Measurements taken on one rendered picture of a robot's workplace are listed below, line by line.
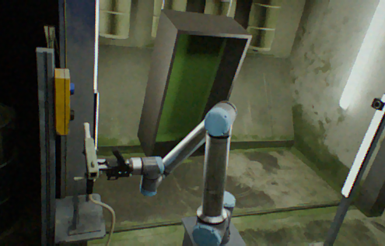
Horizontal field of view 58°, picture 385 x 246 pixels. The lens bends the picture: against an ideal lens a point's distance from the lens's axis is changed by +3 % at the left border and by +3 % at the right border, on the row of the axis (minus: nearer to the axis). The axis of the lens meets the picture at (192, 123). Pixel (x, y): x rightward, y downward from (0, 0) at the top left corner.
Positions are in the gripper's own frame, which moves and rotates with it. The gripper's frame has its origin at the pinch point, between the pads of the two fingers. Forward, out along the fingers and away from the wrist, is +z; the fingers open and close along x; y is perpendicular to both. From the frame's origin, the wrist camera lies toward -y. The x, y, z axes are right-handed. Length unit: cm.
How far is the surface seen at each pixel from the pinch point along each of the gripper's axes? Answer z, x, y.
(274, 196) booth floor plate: -193, 81, 103
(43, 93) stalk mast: 19.3, -2.4, -37.5
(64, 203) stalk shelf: 9.8, 10.4, 30.7
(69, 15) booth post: 8, 48, -59
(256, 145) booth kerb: -222, 171, 98
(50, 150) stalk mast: 16.5, -3.0, -10.6
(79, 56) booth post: 3, 47, -39
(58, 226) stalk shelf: 12.4, -6.0, 30.4
